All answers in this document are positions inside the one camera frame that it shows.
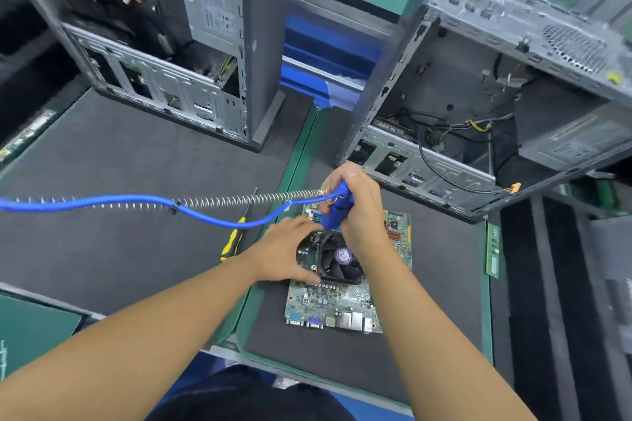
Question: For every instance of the person's right hand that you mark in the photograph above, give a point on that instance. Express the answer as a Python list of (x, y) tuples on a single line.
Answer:
[(363, 213)]

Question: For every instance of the person's left hand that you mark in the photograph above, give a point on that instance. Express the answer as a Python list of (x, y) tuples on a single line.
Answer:
[(281, 256)]

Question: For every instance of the blue electric screwdriver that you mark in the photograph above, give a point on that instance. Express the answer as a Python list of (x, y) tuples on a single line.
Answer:
[(341, 208)]

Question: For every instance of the black CPU fan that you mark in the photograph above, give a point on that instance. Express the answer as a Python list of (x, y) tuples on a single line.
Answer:
[(334, 256)]

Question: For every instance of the green motherboard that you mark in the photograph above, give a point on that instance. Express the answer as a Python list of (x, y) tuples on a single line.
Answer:
[(336, 307)]

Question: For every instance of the dark grey computer case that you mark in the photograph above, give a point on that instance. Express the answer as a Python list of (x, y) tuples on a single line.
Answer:
[(474, 70)]

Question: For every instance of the silver computer case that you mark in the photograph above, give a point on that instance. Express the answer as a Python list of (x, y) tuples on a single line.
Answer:
[(267, 41)]

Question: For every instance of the person's left forearm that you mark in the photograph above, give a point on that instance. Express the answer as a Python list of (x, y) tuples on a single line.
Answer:
[(109, 356)]

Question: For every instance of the person's right forearm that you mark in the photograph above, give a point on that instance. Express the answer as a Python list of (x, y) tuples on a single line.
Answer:
[(444, 347)]

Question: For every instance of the green memory module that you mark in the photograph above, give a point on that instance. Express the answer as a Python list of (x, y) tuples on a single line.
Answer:
[(493, 250), (25, 135)]

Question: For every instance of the blue plastic crate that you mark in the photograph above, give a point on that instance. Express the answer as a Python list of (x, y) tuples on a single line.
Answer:
[(326, 46)]

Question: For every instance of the black divided foam tray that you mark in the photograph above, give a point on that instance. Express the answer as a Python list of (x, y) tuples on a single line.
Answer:
[(523, 317)]

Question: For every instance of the silver power supply unit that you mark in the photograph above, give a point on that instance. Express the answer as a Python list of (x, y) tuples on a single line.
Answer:
[(578, 139)]

